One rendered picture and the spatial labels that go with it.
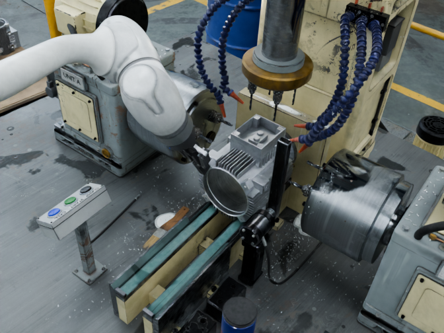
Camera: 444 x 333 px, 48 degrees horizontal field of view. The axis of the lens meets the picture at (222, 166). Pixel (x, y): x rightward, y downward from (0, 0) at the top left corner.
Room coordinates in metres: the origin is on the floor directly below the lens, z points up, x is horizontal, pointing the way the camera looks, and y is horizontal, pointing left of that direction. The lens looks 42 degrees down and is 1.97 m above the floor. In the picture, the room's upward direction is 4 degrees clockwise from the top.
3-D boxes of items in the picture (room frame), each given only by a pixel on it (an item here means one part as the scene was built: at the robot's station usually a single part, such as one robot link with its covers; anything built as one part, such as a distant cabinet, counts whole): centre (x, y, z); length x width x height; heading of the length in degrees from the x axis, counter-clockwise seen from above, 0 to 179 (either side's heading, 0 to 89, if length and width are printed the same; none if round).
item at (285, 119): (1.22, -0.19, 0.97); 0.30 x 0.11 x 0.34; 56
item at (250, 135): (1.08, -0.09, 1.11); 0.12 x 0.11 x 0.07; 145
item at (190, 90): (1.29, 0.19, 1.04); 0.37 x 0.25 x 0.25; 56
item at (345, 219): (0.91, -0.38, 1.04); 0.41 x 0.25 x 0.25; 56
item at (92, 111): (1.43, 0.39, 0.99); 0.35 x 0.31 x 0.37; 56
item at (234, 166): (1.05, -0.07, 1.01); 0.20 x 0.19 x 0.19; 145
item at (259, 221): (0.98, -0.23, 0.92); 0.45 x 0.13 x 0.24; 146
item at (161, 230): (1.01, 0.15, 0.80); 0.21 x 0.05 x 0.01; 153
